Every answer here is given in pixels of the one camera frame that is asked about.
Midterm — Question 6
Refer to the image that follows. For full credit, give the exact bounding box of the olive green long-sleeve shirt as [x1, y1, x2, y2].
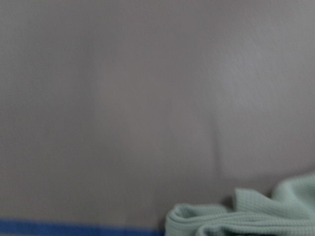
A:
[165, 173, 315, 236]

